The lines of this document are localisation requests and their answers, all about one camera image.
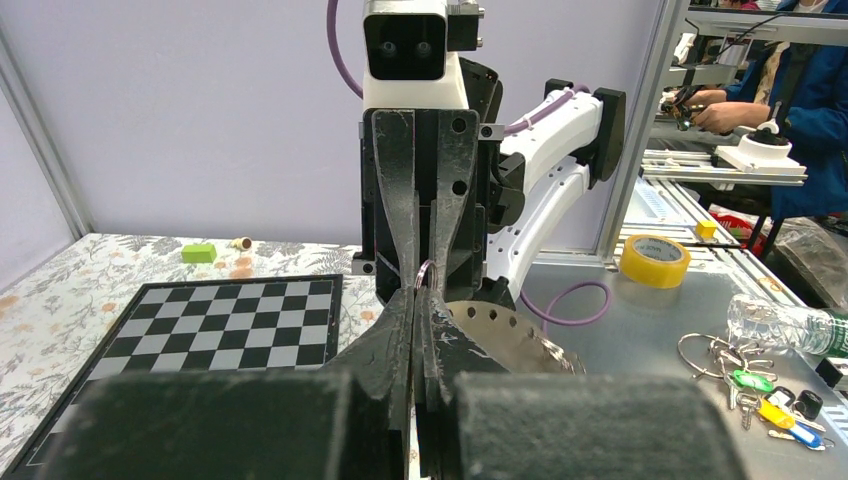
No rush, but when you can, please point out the floral table mat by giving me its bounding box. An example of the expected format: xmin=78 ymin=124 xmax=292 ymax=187
xmin=1 ymin=234 xmax=382 ymax=466

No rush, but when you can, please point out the large silver keyring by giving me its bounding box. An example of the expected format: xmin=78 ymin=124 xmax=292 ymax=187
xmin=413 ymin=258 xmax=588 ymax=376

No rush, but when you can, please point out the small green block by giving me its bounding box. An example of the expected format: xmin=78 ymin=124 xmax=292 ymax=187
xmin=180 ymin=243 xmax=218 ymax=264

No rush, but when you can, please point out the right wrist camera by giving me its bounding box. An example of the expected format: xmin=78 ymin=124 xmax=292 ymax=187
xmin=362 ymin=0 xmax=486 ymax=110

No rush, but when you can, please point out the small yellow cube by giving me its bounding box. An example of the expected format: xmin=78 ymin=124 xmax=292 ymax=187
xmin=694 ymin=220 xmax=718 ymax=242

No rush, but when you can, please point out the person in blue jacket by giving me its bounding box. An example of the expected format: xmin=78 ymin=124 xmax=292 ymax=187
xmin=689 ymin=42 xmax=847 ymax=220

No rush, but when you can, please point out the spare silver keyring bunch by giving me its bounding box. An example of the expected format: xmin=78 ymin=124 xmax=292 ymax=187
xmin=676 ymin=333 xmax=836 ymax=451

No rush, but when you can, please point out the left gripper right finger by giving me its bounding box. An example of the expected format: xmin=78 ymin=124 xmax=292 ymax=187
xmin=413 ymin=290 xmax=750 ymax=480

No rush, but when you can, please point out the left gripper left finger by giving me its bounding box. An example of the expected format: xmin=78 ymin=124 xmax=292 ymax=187
xmin=38 ymin=288 xmax=414 ymax=479

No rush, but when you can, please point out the black white chessboard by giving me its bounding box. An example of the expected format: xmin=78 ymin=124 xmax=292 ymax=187
xmin=2 ymin=274 xmax=343 ymax=479

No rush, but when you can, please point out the clear plastic water bottle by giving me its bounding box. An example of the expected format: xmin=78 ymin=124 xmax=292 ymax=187
xmin=727 ymin=294 xmax=847 ymax=358

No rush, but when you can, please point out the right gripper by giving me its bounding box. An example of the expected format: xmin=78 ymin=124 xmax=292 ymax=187
xmin=358 ymin=109 xmax=507 ymax=303

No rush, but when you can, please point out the small wooden cylinder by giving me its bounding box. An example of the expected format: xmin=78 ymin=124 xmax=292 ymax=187
xmin=230 ymin=237 xmax=253 ymax=251

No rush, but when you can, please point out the yellow tape roll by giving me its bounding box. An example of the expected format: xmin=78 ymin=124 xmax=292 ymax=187
xmin=618 ymin=234 xmax=691 ymax=289

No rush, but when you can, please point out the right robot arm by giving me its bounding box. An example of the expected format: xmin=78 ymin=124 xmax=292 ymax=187
xmin=352 ymin=53 xmax=626 ymax=308

